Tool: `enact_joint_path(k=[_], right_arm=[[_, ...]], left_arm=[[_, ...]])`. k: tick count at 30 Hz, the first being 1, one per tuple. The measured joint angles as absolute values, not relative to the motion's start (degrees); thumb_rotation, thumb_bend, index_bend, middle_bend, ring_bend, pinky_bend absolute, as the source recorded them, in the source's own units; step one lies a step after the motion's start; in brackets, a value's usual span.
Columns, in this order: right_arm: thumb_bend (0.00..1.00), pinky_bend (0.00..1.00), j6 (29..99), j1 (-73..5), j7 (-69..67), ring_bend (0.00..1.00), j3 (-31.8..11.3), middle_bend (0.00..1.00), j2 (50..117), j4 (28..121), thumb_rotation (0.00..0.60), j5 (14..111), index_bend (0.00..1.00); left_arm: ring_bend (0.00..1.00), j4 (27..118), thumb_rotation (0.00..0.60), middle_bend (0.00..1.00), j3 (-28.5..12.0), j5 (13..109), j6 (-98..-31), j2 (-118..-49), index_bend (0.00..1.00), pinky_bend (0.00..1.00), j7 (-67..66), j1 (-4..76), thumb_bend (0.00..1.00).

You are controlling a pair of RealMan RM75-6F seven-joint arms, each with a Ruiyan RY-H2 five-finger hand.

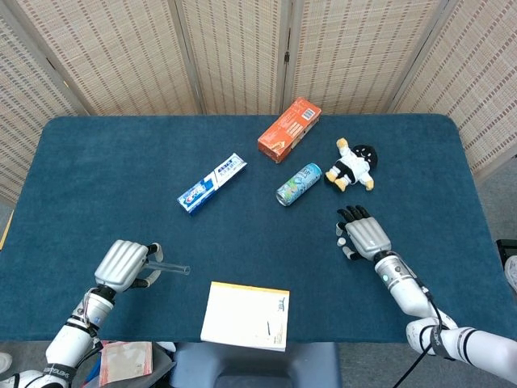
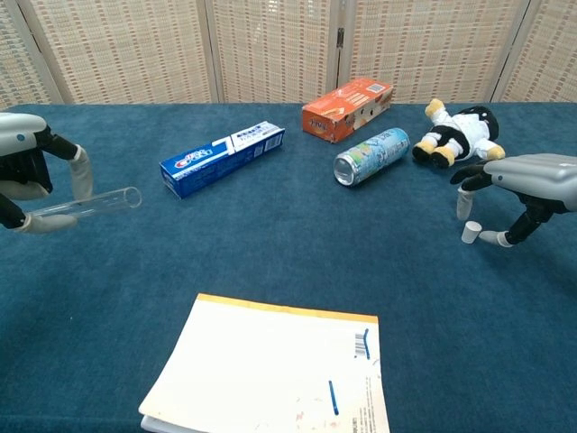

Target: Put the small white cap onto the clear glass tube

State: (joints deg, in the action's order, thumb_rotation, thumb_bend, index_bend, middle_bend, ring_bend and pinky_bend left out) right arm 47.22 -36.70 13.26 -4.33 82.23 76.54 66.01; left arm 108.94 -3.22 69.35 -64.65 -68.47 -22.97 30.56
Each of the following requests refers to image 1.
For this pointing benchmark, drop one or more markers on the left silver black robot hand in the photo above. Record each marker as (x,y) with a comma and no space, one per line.
(119,264)

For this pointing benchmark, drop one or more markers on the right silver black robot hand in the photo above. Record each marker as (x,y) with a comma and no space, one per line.
(367,236)

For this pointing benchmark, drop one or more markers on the transparent glass test tube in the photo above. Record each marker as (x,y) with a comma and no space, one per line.
(173,268)

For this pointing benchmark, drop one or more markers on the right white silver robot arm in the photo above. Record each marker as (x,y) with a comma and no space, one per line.
(408,291)

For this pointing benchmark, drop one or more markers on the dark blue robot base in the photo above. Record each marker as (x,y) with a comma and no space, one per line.
(258,363)

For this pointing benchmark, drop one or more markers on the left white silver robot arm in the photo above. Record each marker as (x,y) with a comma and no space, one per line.
(64,343)

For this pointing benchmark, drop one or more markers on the black white plush doll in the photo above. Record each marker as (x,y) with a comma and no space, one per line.
(353,167)

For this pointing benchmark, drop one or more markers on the dark teal table cloth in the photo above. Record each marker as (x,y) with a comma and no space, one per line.
(121,182)

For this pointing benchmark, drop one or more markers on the light blue drink can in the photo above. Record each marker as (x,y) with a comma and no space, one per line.
(299,184)

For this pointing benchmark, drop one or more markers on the pink red flat pouch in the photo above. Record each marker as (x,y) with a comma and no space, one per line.
(125,361)

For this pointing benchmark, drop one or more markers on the dark grey bag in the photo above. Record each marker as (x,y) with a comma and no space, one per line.
(162,363)

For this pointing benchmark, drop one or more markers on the yellow flat board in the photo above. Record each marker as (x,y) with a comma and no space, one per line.
(5,232)

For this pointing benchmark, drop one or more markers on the blue white toothpaste box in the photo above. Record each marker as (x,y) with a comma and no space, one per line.
(210,184)

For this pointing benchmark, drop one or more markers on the white notebook yellow spine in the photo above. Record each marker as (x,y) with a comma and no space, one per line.
(242,315)

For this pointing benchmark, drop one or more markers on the orange cardboard box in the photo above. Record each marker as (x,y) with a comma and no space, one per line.
(287,129)

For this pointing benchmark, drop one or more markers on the black box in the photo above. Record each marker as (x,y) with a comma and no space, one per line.
(507,248)

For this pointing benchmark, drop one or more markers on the white rounded object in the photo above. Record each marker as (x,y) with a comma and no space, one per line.
(512,275)

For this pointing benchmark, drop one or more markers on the white shoe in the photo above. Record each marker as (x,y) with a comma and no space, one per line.
(5,363)

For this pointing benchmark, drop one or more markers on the woven beige folding screen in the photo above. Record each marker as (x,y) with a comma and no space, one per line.
(121,52)

